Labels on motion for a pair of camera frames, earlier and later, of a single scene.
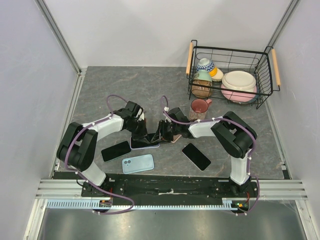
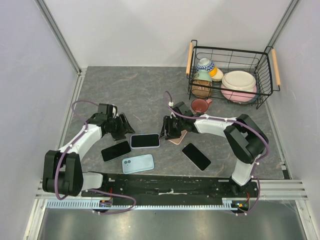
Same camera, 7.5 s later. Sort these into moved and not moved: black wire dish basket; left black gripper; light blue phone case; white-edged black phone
Moved: left black gripper
Not moved: black wire dish basket; light blue phone case; white-edged black phone
